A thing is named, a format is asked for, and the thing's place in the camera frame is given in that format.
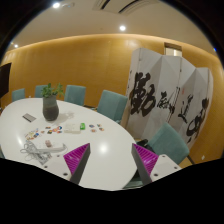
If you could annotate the teal chair near right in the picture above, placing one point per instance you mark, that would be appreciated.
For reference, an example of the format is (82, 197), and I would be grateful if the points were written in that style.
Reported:
(171, 149)

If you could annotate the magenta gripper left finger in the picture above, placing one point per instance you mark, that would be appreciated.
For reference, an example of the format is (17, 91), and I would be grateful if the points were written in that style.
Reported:
(76, 161)

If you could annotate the black wall television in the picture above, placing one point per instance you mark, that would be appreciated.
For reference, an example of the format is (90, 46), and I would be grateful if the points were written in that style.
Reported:
(4, 79)

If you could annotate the teal chair far middle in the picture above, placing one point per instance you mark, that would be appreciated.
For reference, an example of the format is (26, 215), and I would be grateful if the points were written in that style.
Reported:
(75, 94)

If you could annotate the calligraphy folding screen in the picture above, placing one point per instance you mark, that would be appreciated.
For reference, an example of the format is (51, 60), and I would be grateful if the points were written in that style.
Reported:
(166, 89)

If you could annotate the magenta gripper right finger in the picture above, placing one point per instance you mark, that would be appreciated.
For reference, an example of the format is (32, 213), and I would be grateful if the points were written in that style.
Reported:
(145, 161)

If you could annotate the white power strip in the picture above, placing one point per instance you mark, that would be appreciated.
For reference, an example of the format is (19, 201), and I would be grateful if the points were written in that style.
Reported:
(55, 148)

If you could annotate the teal chair leftmost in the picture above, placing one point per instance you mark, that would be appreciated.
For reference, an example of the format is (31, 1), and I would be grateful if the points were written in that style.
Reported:
(18, 94)

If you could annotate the colourful small items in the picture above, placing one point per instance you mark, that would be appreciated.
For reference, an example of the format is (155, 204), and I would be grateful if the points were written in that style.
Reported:
(33, 134)
(95, 128)

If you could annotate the teal chair far right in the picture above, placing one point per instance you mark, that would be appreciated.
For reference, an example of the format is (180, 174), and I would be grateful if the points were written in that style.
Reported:
(112, 105)

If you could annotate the colourful small items right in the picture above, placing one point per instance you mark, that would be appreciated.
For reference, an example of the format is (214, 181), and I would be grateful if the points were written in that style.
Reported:
(95, 128)

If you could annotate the colourful small items left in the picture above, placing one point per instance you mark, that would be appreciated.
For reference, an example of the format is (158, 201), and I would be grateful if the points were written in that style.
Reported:
(33, 134)

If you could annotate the dark vase with plant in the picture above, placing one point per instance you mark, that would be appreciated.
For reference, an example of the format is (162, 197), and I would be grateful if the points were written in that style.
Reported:
(50, 107)

